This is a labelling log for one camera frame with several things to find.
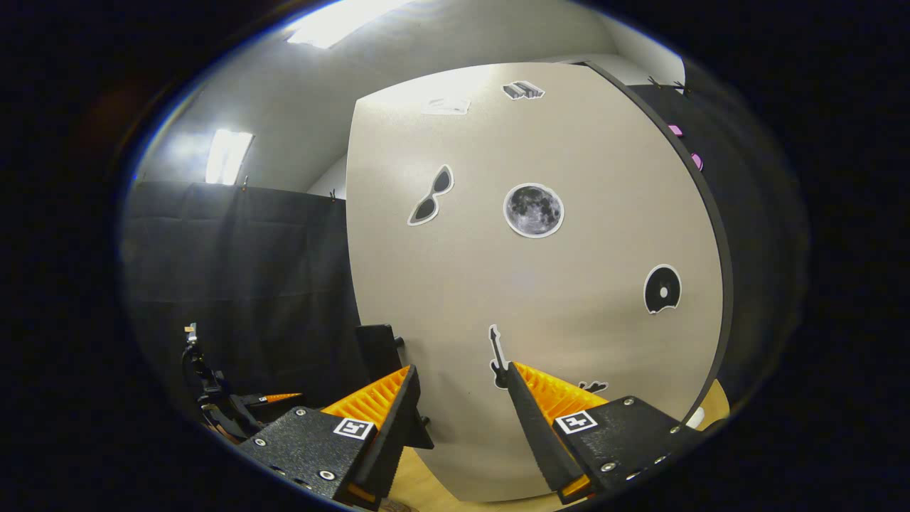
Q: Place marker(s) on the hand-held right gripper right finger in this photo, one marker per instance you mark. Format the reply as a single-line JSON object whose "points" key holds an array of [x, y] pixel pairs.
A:
{"points": [[533, 437]]}

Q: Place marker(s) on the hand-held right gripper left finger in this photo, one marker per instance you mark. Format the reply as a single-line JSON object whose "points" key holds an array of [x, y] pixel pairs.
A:
{"points": [[394, 434]]}

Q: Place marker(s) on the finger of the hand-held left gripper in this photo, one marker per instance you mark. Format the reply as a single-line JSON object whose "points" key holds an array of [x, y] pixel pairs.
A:
{"points": [[281, 397]]}

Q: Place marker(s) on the beige cabinet door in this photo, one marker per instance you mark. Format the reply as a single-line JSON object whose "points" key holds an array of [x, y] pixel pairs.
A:
{"points": [[569, 320]]}

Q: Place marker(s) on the grey cabinet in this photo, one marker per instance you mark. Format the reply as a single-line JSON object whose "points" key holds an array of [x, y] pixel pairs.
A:
{"points": [[727, 284]]}

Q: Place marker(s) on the narrow ceiling light panel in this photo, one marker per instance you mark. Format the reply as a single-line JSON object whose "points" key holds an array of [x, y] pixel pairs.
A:
{"points": [[227, 156]]}

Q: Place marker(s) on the large ceiling light panel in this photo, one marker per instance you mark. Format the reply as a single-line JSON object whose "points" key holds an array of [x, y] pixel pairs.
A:
{"points": [[341, 21]]}

